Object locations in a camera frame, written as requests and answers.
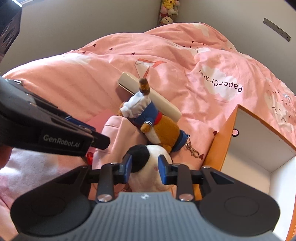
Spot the white black-eared plush toy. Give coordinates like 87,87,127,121
127,145,174,192

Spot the pink fabric pouch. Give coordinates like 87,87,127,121
92,115,147,169

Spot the brown sailor plush keychain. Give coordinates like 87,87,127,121
118,78,201,158

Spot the long white box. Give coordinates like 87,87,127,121
116,72,182,123

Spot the orange cardboard box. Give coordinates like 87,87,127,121
203,105,295,240

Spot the pink printed duvet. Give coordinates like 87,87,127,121
0,22,296,235

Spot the grey wall strip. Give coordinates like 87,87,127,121
263,18,291,42

